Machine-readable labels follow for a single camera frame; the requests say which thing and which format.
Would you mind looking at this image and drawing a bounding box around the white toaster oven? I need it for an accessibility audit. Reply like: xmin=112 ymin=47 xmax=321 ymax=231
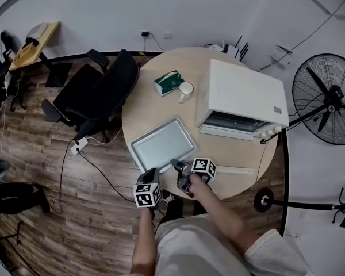
xmin=195 ymin=58 xmax=290 ymax=141

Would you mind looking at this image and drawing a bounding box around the person's dark shoe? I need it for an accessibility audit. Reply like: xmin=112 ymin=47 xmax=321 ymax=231
xmin=166 ymin=199 xmax=185 ymax=221

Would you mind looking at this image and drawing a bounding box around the white power strip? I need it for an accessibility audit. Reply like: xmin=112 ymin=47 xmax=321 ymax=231
xmin=70 ymin=137 xmax=89 ymax=156

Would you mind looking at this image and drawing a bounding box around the green tissue pack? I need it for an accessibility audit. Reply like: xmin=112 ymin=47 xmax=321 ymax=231
xmin=153 ymin=70 xmax=182 ymax=98

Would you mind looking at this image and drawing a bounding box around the black bag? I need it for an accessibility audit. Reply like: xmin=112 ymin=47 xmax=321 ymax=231
xmin=0 ymin=181 xmax=51 ymax=216

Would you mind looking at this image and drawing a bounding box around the small wooden desk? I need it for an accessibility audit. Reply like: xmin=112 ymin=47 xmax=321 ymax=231
xmin=8 ymin=21 xmax=74 ymax=89

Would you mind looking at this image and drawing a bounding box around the pile of clothes and bags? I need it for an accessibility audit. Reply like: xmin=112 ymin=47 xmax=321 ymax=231
xmin=0 ymin=30 xmax=21 ymax=112

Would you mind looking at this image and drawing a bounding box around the person's left forearm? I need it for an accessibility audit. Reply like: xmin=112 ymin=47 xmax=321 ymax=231
xmin=131 ymin=208 xmax=158 ymax=276

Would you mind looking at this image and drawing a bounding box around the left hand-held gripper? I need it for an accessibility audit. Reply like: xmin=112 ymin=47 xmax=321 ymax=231
xmin=133 ymin=167 xmax=162 ymax=210

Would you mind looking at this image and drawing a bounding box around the white router with black antennas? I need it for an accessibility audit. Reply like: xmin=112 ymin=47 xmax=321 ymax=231
xmin=221 ymin=35 xmax=250 ymax=62

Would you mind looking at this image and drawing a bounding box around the white flat bar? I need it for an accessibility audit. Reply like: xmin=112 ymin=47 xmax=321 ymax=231
xmin=216 ymin=166 xmax=254 ymax=176

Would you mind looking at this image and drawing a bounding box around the person's white shirt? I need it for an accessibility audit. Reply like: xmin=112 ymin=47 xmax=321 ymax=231
xmin=154 ymin=213 xmax=316 ymax=276

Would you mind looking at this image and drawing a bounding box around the person's right forearm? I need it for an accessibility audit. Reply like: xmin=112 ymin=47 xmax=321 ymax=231
xmin=189 ymin=174 xmax=261 ymax=256

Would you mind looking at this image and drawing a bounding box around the black office chair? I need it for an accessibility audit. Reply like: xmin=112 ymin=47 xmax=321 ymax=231
xmin=41 ymin=48 xmax=140 ymax=144

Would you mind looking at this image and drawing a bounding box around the silver metal baking tray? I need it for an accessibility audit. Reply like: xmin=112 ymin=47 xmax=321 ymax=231
xmin=129 ymin=117 xmax=197 ymax=174

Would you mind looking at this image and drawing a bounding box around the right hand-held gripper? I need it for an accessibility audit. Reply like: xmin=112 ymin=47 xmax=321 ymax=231
xmin=170 ymin=157 xmax=218 ymax=198

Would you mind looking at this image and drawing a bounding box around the black floor cable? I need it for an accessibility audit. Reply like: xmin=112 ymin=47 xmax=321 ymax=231
xmin=58 ymin=138 xmax=136 ymax=215

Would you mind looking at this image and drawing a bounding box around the white box on floor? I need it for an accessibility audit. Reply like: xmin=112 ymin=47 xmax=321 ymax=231
xmin=268 ymin=44 xmax=293 ymax=69

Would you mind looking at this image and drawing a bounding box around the white mug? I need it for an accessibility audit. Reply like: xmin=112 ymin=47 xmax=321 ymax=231
xmin=178 ymin=81 xmax=195 ymax=104

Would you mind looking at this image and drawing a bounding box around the black pedestal fan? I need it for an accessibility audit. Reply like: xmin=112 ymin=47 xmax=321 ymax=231
xmin=259 ymin=53 xmax=345 ymax=147

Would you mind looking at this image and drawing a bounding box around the grey wall cable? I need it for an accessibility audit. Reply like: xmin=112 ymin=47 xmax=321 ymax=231
xmin=258 ymin=0 xmax=345 ymax=72

